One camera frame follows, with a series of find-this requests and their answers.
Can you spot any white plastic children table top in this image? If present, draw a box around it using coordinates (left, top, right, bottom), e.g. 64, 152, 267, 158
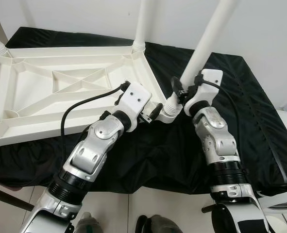
0, 45, 180, 155

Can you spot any black table cloth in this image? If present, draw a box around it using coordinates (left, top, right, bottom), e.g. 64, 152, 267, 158
0, 27, 287, 195

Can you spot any grey right robot foot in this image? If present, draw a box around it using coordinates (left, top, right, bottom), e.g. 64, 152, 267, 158
135, 215, 183, 233

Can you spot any grey robot foot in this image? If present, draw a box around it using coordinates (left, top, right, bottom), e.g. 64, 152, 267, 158
135, 215, 183, 233
74, 212, 102, 233

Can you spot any grey left robot foot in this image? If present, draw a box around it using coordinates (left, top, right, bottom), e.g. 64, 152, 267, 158
74, 212, 102, 233

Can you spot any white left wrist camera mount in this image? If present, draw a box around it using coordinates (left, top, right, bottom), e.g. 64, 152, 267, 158
115, 82, 152, 119

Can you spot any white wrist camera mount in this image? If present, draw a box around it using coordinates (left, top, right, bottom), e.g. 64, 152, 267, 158
115, 82, 152, 119
184, 69, 223, 116

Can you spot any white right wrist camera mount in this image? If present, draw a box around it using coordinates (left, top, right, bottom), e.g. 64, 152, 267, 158
184, 69, 223, 116

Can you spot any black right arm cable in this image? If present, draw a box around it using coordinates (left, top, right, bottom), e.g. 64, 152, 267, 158
197, 80, 241, 170

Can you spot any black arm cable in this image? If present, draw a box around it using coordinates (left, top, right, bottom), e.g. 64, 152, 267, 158
197, 80, 241, 170
61, 82, 130, 146

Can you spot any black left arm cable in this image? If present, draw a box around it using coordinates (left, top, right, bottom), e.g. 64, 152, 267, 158
61, 82, 130, 146

